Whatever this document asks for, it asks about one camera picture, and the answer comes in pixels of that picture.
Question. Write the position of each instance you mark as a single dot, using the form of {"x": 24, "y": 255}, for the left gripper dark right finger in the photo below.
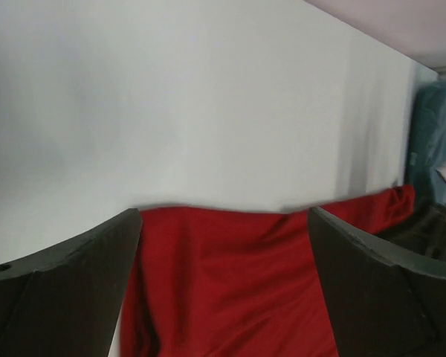
{"x": 382, "y": 299}

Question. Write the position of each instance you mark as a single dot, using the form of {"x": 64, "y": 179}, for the red t shirt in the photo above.
{"x": 224, "y": 283}

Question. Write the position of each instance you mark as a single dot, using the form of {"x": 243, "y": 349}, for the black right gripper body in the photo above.
{"x": 424, "y": 232}

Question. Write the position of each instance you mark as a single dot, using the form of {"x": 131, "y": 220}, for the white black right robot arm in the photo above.
{"x": 424, "y": 232}

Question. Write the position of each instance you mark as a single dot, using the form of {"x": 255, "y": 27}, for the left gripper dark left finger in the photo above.
{"x": 65, "y": 300}

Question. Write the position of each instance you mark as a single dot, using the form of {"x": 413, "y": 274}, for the teal plastic basket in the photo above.
{"x": 426, "y": 149}

